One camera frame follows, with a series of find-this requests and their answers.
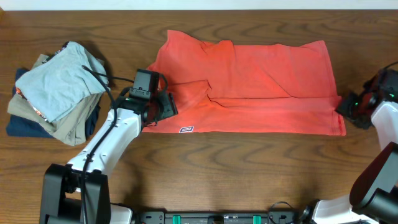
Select red orange t-shirt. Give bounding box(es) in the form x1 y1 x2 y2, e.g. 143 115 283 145
146 30 346 136

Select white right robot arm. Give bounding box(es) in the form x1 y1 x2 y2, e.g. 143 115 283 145
309 93 397 223

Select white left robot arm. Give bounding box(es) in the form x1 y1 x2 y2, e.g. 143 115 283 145
39 92 178 223

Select beige folded garment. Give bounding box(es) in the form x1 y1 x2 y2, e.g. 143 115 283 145
6 53 104 146

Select light blue folded garment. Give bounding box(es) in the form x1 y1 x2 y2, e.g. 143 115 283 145
16 42 106 122

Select navy blue folded garment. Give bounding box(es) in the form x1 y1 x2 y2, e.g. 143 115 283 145
6 68 101 139

